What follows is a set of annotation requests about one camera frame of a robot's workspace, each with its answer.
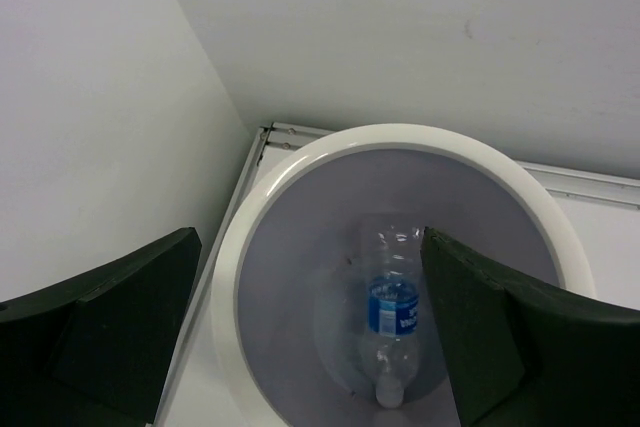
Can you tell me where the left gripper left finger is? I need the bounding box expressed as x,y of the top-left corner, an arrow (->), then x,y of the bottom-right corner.
1,228 -> 202,426

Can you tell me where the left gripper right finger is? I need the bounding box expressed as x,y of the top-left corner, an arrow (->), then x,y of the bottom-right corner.
421,228 -> 639,426

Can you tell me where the grey bin white rim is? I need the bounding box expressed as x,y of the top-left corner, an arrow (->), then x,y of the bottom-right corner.
210,124 -> 595,426

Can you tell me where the large clear blue-label bottle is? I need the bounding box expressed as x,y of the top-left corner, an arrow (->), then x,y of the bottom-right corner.
359,213 -> 421,409

